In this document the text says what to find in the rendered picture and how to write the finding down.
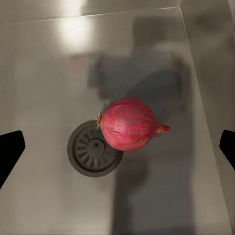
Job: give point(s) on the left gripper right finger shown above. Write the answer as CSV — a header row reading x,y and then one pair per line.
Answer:
x,y
227,146

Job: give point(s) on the vidalia onion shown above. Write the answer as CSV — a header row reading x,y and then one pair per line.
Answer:
x,y
128,124

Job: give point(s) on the drop in sink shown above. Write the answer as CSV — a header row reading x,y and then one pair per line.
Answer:
x,y
63,62

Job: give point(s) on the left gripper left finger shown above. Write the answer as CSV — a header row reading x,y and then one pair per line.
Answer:
x,y
12,146

